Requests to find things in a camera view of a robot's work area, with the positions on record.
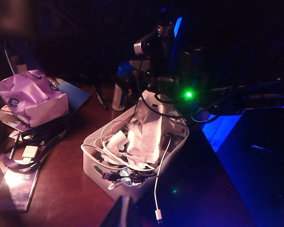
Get liquid glue bottle blue cap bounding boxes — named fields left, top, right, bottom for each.
left=111, top=61, right=134, bottom=111

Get translucent plastic box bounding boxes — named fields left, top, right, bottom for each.
left=80, top=96, right=190, bottom=201

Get crumpled white paper receipts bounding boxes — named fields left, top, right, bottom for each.
left=126, top=91, right=187, bottom=166

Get white charger adapter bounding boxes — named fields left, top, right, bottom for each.
left=107, top=131, right=130, bottom=151

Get slim black pen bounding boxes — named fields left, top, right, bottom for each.
left=92, top=85, right=109, bottom=111

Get black device with green light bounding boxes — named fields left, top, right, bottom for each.
left=156, top=75, right=199, bottom=112

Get silver webcam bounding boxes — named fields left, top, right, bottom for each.
left=133, top=30, right=157, bottom=56

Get blue paper sheet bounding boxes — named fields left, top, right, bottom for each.
left=49, top=78, right=92, bottom=123

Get purple usb plug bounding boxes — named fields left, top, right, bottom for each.
left=101, top=172, right=120, bottom=183

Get crinkled bag with blue logos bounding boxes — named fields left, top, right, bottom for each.
left=0, top=70, right=69, bottom=128

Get white rectangular plug block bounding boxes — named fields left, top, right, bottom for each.
left=21, top=145, right=40, bottom=164

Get printed magazine pages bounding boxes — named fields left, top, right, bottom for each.
left=0, top=106, right=31, bottom=133

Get glossy dark book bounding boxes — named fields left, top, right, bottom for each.
left=0, top=165, right=41, bottom=212

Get tangled black cables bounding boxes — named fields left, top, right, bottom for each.
left=136, top=56, right=230, bottom=123

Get coiled white cable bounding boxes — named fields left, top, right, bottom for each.
left=81, top=119, right=157, bottom=172

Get dark lanyard strap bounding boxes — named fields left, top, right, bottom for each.
left=0, top=129, right=67, bottom=171

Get charging cable with plug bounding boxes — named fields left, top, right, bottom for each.
left=153, top=136, right=172, bottom=225

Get thin white cord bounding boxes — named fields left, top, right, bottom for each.
left=3, top=48, right=16, bottom=75

